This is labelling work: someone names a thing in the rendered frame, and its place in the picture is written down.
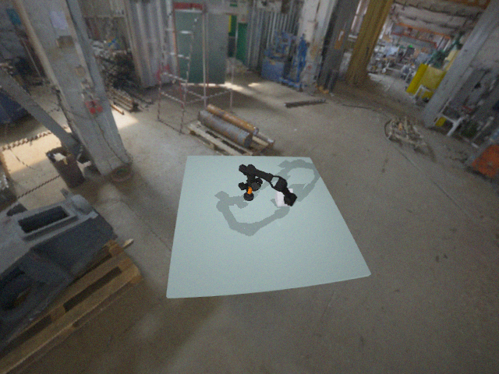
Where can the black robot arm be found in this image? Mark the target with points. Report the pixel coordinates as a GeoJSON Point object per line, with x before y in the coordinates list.
{"type": "Point", "coordinates": [280, 186]}

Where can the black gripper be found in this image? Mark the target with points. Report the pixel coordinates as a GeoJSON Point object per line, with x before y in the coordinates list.
{"type": "Point", "coordinates": [249, 180]}

